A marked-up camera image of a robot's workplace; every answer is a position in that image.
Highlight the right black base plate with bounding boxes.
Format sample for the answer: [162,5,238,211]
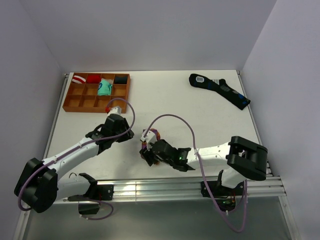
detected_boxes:
[200,180,245,198]

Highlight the maroon purple striped sock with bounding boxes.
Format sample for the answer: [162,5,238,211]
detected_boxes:
[139,128,161,167]

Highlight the brown wooden divider tray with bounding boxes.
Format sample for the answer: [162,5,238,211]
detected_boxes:
[62,72,131,113]

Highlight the aluminium frame rail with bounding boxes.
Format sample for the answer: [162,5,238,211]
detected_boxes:
[23,174,287,205]

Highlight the dark teal rolled sock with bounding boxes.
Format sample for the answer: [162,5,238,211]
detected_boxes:
[113,75,128,85]

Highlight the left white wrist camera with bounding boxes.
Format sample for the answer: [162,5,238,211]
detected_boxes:
[105,106,122,115]

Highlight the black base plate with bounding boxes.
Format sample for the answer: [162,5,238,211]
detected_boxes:
[200,180,245,198]
[67,184,114,201]

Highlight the red white striped rolled sock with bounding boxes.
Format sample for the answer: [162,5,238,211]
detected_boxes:
[71,75,86,84]

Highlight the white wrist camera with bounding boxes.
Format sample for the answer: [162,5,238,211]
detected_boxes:
[105,106,122,115]
[140,128,160,150]

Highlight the mint green rolled sock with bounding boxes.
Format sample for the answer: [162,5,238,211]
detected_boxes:
[97,78,113,96]

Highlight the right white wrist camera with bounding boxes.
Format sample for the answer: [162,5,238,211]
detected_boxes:
[140,128,160,150]

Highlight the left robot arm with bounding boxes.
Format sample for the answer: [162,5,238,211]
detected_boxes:
[14,113,134,213]

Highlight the black blue sock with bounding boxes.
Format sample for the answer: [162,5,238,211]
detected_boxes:
[188,73,251,110]

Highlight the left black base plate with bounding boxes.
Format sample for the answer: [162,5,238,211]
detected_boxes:
[67,184,114,201]

